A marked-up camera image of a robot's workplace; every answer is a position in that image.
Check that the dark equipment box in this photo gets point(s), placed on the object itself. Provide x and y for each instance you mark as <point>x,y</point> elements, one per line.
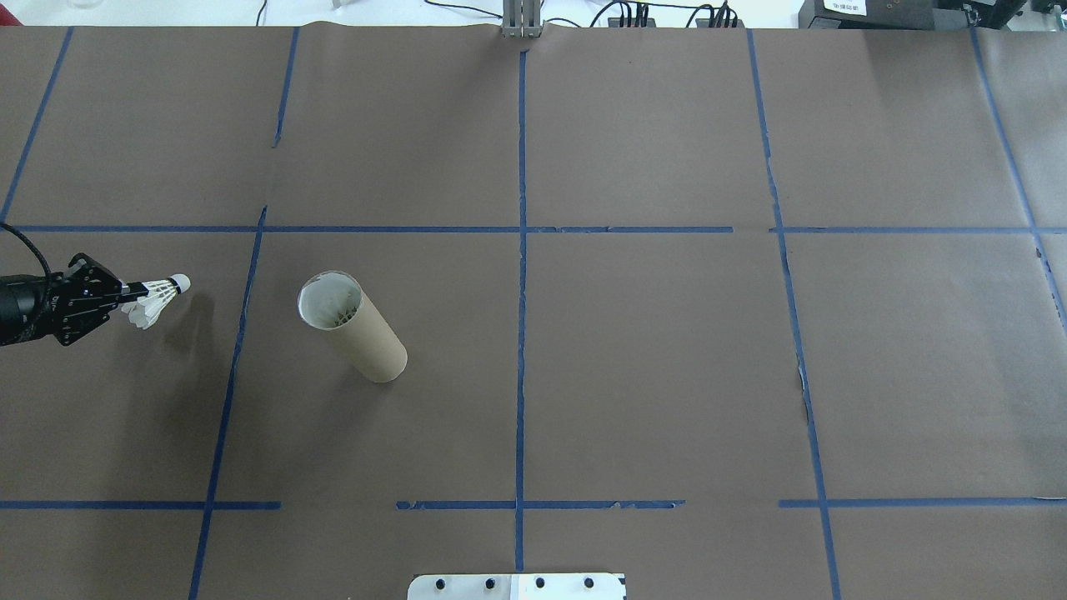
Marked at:
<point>900,12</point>

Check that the brown cardboard shuttlecock tube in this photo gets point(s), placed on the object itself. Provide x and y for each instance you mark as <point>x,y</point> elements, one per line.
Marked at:
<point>375,350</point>

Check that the aluminium profile post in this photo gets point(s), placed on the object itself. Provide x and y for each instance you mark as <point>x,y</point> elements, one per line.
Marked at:
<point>521,21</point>

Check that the white feather shuttlecock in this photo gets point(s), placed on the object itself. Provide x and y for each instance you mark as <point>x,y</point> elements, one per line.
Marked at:
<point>327,302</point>
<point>154,308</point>

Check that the white square base plate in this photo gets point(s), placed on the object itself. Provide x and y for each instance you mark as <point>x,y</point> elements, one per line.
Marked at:
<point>467,587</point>

